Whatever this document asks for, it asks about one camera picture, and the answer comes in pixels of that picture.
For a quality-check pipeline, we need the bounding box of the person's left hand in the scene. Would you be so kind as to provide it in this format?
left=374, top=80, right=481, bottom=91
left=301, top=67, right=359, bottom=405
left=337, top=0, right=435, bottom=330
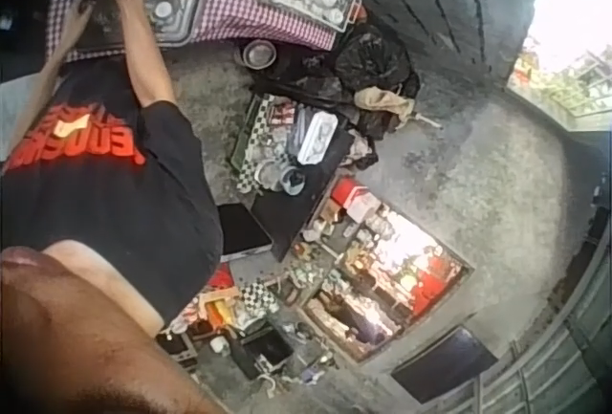
left=66, top=0, right=97, bottom=28

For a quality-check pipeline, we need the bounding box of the black tray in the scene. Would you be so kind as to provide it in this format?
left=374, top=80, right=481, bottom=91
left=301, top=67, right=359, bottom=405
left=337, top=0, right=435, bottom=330
left=71, top=0, right=131, bottom=52

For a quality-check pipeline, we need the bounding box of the small metal bowl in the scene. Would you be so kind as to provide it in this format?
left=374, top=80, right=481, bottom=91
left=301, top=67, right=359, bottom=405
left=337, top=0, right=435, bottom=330
left=151, top=0, right=179, bottom=22

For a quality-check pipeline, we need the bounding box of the metal tray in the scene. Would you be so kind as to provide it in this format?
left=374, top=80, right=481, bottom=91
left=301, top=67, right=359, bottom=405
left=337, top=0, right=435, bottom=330
left=127, top=0, right=209, bottom=48

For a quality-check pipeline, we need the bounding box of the pink checkered tablecloth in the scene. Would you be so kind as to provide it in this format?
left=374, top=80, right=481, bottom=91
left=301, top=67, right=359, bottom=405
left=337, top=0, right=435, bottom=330
left=45, top=0, right=341, bottom=65

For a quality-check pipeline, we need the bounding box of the round metal bowl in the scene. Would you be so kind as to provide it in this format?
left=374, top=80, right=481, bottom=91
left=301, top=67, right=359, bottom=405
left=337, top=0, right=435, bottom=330
left=241, top=38, right=281, bottom=72

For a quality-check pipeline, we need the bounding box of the red striped packet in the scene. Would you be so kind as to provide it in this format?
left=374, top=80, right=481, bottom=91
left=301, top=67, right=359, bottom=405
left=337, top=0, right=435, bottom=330
left=266, top=100, right=298, bottom=127

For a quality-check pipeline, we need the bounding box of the black-white checkered low table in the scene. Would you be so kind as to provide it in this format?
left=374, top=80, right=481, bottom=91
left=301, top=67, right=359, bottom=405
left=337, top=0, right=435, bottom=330
left=229, top=92, right=358, bottom=196

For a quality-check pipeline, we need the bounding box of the white bowl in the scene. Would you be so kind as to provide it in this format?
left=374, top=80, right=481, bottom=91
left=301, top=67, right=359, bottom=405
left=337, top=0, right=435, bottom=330
left=253, top=159, right=283, bottom=190

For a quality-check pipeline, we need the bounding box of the white rectangular container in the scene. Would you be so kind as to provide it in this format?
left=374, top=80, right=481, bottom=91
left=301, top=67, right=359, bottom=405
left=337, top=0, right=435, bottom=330
left=295, top=111, right=341, bottom=166

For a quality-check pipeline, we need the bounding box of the black plastic bag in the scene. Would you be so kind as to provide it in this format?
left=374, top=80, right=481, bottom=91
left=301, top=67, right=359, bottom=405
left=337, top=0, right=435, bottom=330
left=333, top=25, right=423, bottom=102

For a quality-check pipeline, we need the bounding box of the grey cup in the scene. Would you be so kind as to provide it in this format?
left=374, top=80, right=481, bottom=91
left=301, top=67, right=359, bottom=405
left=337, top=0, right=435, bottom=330
left=279, top=165, right=308, bottom=197

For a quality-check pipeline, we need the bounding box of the dark laptop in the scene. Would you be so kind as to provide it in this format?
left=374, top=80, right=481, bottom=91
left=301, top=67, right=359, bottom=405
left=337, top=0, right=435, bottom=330
left=217, top=202, right=274, bottom=263

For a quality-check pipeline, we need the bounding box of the beige cloth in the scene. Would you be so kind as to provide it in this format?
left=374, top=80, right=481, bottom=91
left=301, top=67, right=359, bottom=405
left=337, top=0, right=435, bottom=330
left=353, top=84, right=417, bottom=122

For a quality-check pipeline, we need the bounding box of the black board table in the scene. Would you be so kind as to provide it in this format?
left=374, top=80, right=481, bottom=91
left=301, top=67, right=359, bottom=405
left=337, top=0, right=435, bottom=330
left=250, top=124, right=354, bottom=263

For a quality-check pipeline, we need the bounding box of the cluttered rack with bottles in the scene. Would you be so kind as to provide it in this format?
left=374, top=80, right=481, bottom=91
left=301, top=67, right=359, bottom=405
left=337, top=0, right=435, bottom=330
left=156, top=260, right=300, bottom=384

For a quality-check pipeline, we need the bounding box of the shelf of colourful goods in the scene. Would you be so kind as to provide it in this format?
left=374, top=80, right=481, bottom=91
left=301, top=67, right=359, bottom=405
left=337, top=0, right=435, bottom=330
left=289, top=175, right=475, bottom=363

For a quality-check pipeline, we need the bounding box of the black open box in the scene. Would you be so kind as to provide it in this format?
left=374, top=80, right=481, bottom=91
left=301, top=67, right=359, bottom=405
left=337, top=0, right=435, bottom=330
left=241, top=325, right=295, bottom=372

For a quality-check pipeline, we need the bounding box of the black monitor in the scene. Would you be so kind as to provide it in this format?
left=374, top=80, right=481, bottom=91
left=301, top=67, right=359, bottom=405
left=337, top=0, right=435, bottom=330
left=389, top=323, right=499, bottom=392

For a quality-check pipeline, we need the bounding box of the metal railing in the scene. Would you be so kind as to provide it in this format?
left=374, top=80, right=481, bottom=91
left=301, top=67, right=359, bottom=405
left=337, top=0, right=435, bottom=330
left=470, top=241, right=612, bottom=414

